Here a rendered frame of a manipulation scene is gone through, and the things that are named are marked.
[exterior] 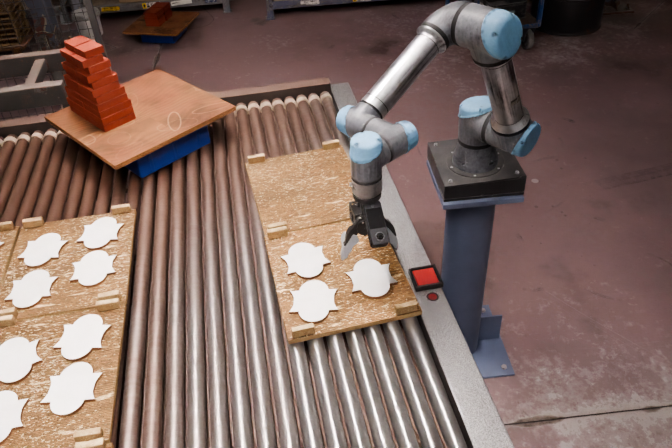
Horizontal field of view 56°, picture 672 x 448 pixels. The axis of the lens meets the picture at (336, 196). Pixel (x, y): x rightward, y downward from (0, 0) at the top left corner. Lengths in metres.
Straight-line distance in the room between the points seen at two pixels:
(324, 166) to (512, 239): 1.44
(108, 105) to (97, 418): 1.14
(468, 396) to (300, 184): 0.92
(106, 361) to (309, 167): 0.92
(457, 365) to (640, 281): 1.82
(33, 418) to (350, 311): 0.77
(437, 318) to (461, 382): 0.20
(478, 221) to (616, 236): 1.37
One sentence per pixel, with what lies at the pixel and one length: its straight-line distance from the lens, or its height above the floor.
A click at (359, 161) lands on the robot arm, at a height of 1.33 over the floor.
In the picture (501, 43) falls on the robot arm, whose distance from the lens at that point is 1.68.
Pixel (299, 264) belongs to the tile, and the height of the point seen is 0.95.
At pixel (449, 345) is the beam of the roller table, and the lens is 1.62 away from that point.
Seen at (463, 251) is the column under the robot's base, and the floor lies 0.60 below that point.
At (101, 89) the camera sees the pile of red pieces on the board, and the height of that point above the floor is 1.19.
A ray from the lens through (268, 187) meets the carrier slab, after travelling 2.09.
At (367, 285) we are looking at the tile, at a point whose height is 0.95.
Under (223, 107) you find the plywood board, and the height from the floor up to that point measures 1.04.
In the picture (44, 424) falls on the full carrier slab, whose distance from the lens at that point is 1.63.
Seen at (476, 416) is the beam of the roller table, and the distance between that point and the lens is 1.51.
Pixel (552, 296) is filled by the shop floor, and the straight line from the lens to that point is 3.09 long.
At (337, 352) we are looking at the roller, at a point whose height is 0.92.
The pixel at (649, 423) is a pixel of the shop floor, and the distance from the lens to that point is 2.77.
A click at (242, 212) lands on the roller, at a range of 2.03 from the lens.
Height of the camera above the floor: 2.16
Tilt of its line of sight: 37 degrees down
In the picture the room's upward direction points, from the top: 4 degrees counter-clockwise
